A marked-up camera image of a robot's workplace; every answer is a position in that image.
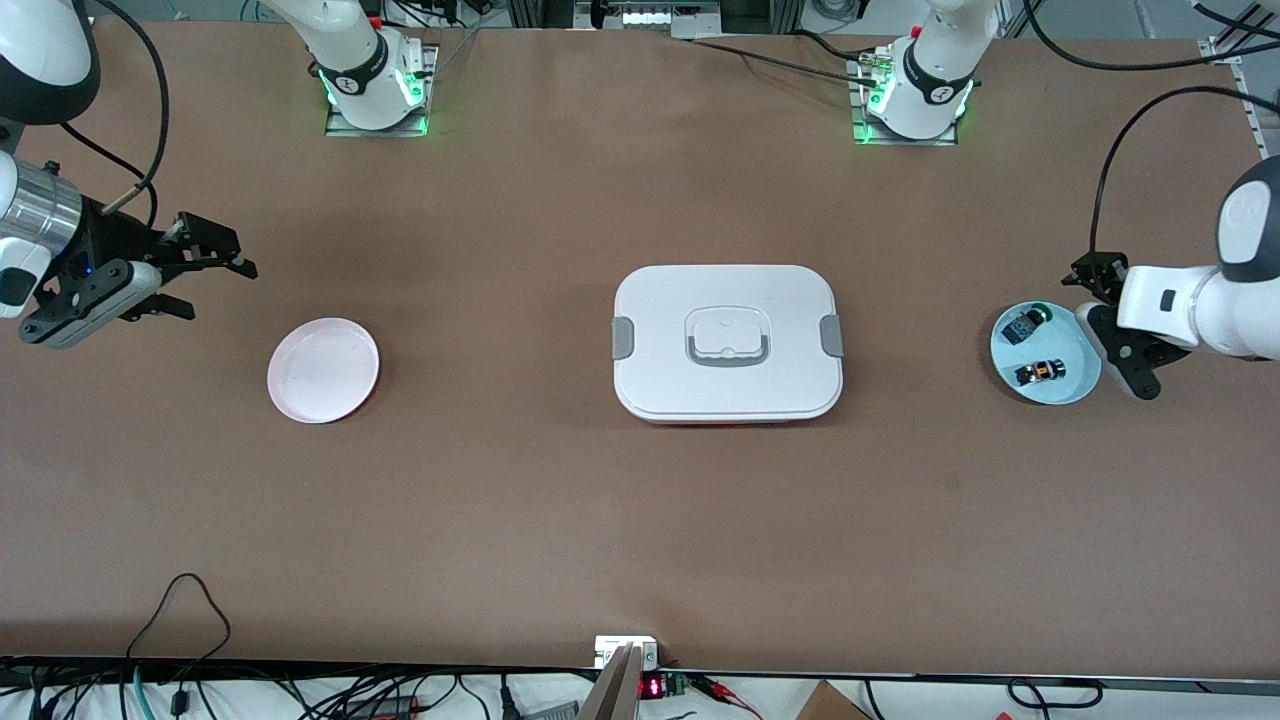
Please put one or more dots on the green terminal block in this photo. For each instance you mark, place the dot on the green terminal block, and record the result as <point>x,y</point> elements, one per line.
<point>677,686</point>

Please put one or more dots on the red digit display module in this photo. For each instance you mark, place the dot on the red digit display module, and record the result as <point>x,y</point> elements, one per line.
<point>652,688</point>

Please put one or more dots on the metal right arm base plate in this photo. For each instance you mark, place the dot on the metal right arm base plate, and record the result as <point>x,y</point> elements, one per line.
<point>335,128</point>

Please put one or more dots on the orange and black switch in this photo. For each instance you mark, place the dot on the orange and black switch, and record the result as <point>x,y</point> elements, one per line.
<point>1040,372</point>

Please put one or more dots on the white device on frame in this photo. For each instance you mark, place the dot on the white device on frame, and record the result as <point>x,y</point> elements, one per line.
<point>660,17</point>

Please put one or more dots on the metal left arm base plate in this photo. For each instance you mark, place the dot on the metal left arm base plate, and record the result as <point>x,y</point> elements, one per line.
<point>860,138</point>

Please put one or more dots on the small white device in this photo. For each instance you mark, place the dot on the small white device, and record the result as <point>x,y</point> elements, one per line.
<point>608,650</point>

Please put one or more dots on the brown cardboard piece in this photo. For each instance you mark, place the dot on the brown cardboard piece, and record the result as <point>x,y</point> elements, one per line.
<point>830,705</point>

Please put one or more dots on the aluminium profile bracket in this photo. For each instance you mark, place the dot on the aluminium profile bracket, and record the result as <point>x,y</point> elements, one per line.
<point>1222,48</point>

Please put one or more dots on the pink round plate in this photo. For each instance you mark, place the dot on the pink round plate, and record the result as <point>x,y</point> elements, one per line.
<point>323,370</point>

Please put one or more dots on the light blue round plate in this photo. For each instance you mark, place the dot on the light blue round plate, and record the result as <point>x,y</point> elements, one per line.
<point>1065,340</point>

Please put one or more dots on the red clip leads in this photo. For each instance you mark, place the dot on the red clip leads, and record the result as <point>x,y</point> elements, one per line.
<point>725,692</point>

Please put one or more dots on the small blue black part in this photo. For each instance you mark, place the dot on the small blue black part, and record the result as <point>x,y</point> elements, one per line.
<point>1022,327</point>

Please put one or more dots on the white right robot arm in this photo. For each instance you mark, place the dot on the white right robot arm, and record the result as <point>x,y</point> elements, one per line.
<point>350,60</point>

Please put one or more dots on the black power adapter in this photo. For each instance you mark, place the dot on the black power adapter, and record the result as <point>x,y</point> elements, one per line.
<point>385,708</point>

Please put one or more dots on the white lidded box grey latches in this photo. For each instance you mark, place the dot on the white lidded box grey latches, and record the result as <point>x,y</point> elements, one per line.
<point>660,380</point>

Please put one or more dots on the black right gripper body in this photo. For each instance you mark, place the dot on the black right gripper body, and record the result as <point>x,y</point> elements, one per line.
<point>108,240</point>

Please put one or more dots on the grey metal bar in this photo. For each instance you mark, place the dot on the grey metal bar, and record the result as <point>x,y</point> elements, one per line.
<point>615,695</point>

